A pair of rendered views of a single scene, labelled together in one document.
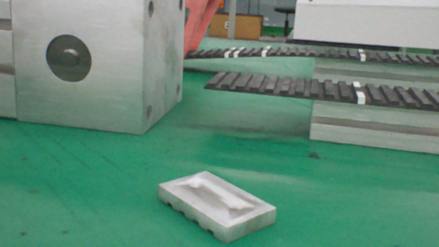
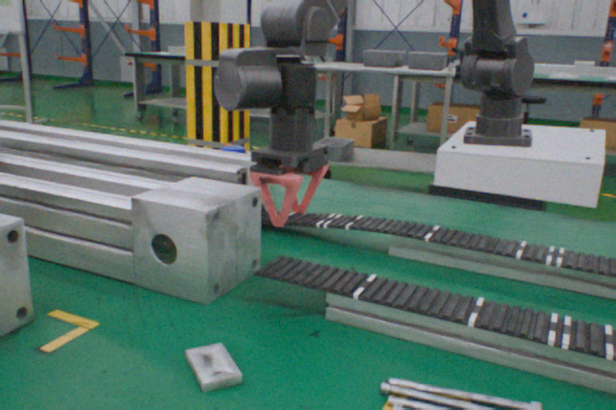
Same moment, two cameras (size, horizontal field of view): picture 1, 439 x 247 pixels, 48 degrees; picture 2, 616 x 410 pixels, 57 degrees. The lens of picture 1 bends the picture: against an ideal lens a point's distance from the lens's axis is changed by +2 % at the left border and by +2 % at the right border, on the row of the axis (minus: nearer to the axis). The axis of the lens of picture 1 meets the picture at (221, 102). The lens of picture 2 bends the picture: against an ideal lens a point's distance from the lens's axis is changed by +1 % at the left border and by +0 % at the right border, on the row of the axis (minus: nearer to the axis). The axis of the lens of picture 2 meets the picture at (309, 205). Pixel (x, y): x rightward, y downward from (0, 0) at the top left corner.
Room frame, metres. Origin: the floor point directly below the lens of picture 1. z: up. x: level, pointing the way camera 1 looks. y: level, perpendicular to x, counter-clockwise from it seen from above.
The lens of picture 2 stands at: (-0.15, -0.17, 1.03)
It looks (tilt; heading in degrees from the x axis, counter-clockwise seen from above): 16 degrees down; 15
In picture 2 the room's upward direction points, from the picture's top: 2 degrees clockwise
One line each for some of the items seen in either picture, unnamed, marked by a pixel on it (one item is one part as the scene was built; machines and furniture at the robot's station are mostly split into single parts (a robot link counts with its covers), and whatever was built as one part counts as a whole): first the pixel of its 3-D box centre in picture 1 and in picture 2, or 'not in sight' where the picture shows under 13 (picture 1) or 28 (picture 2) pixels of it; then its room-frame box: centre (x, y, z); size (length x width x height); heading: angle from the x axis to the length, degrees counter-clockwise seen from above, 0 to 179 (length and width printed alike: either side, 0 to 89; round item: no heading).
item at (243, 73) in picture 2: not in sight; (269, 58); (0.51, 0.07, 1.00); 0.12 x 0.09 x 0.12; 147
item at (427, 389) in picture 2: not in sight; (462, 395); (0.23, -0.19, 0.78); 0.11 x 0.01 x 0.01; 89
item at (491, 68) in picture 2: not in sight; (499, 78); (0.94, -0.22, 0.97); 0.09 x 0.05 x 0.10; 147
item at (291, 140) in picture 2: not in sight; (291, 133); (0.55, 0.05, 0.91); 0.10 x 0.07 x 0.07; 170
